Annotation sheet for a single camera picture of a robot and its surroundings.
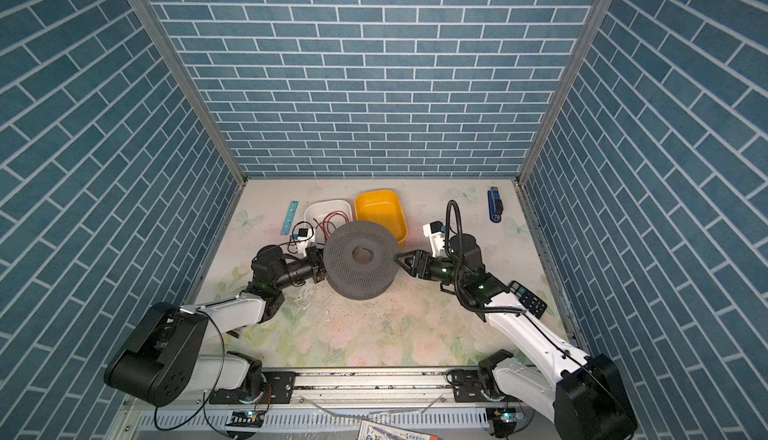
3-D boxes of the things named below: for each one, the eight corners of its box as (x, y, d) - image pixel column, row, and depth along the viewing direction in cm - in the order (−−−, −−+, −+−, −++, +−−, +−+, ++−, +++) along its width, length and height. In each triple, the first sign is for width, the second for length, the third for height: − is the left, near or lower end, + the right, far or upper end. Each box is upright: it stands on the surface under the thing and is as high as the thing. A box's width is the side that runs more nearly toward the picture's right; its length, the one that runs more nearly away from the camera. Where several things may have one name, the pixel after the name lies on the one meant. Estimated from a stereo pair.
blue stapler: (491, 222, 111) (494, 214, 107) (484, 193, 120) (487, 185, 116) (502, 222, 111) (506, 214, 107) (494, 193, 120) (497, 185, 116)
